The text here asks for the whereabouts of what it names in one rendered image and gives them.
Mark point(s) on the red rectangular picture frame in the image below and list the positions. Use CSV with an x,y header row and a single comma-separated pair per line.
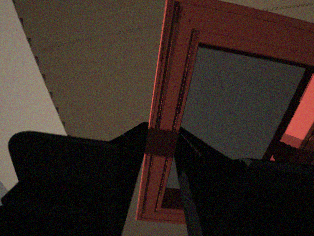
x,y
240,79

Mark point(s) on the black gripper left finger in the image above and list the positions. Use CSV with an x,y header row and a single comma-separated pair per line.
x,y
112,165

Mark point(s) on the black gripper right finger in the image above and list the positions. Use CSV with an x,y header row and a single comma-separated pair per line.
x,y
213,185

